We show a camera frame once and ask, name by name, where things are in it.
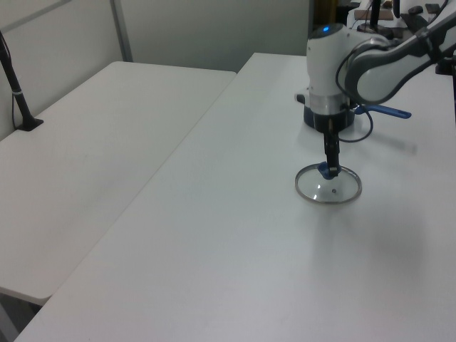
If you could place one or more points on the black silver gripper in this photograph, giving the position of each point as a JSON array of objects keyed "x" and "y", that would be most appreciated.
[{"x": 325, "y": 111}]

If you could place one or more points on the glass lid with blue knob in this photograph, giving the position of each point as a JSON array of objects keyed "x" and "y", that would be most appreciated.
[{"x": 328, "y": 185}]

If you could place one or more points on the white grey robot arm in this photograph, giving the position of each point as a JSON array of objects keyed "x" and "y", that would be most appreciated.
[{"x": 370, "y": 67}]

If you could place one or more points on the black monitor stand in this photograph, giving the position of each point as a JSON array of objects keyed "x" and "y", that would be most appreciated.
[{"x": 374, "y": 18}]

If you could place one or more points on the black clamp on table edge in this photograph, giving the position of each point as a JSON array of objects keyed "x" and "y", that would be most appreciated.
[{"x": 444, "y": 66}]

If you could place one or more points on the black computer mouse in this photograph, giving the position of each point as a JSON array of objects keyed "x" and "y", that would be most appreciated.
[{"x": 415, "y": 10}]

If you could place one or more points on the white side table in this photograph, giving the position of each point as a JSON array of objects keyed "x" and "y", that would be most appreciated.
[{"x": 89, "y": 160}]

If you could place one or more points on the grey partition post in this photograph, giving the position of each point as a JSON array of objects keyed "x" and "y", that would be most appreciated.
[{"x": 121, "y": 30}]

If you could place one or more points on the black camera stand pole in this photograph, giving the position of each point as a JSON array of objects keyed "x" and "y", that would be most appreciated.
[{"x": 16, "y": 89}]

